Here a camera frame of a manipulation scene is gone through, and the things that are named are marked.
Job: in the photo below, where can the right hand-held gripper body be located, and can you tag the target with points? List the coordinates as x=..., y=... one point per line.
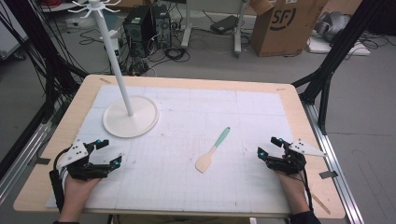
x=291, y=161

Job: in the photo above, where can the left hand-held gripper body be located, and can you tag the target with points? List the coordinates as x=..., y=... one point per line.
x=81, y=169

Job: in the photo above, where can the person's left hand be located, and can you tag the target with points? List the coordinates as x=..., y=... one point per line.
x=81, y=188

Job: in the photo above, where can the person's right hand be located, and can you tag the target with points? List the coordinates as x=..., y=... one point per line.
x=289, y=185

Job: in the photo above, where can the grey tape piece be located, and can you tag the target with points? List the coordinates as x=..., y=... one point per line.
x=43, y=161
x=328, y=174

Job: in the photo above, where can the white hook stand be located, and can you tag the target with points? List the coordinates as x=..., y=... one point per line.
x=130, y=119

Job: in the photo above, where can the white grid mat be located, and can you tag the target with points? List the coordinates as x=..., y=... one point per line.
x=193, y=155

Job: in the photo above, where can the white flat board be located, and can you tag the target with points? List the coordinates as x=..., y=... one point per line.
x=342, y=48

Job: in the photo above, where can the brown cardboard box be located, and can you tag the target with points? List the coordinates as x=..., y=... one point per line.
x=285, y=26

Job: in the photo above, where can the white stand leg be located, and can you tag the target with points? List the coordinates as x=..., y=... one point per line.
x=239, y=31
x=186, y=25

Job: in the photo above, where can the black computer tower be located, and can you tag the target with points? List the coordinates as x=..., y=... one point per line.
x=146, y=29

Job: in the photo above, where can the grey plastic bag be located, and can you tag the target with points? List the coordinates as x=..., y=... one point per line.
x=333, y=25

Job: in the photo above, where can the black power adapter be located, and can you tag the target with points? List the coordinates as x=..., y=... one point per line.
x=224, y=24

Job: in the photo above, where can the aluminium rail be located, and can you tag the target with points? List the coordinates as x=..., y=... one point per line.
x=21, y=161
x=336, y=174

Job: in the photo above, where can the black metal frame stand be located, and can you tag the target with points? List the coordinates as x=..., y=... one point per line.
x=46, y=56
x=336, y=53

